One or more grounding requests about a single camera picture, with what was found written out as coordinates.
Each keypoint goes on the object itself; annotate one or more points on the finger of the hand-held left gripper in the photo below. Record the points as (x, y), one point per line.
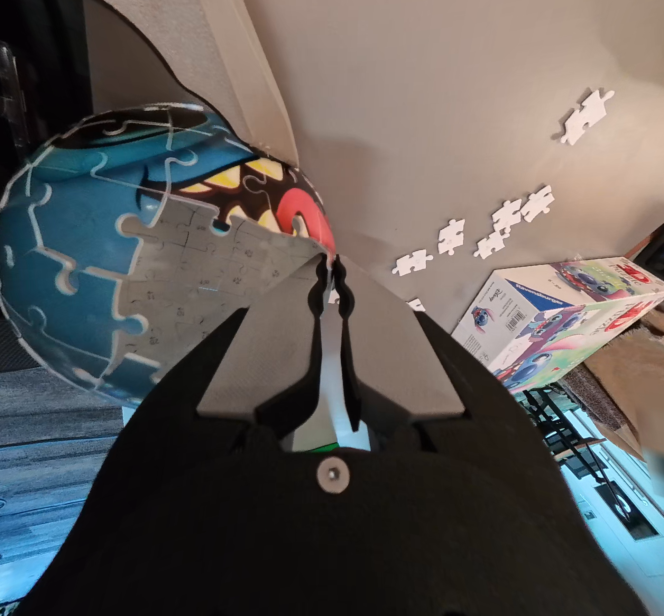
(181, 19)

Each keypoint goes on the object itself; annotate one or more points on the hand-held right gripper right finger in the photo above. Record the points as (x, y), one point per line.
(399, 362)

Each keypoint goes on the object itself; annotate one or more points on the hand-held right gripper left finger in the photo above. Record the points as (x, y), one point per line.
(269, 356)

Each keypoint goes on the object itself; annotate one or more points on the white curved jigsaw piece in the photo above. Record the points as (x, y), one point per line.
(333, 297)

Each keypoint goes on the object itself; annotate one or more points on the white puzzle pieces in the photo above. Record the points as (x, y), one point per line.
(451, 234)

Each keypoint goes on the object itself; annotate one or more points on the blue puzzle ball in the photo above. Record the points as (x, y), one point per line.
(78, 242)

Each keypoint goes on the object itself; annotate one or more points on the cartoon printed puzzle box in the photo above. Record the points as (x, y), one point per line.
(518, 304)

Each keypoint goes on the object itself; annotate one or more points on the green plastic crate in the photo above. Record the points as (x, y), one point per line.
(324, 447)

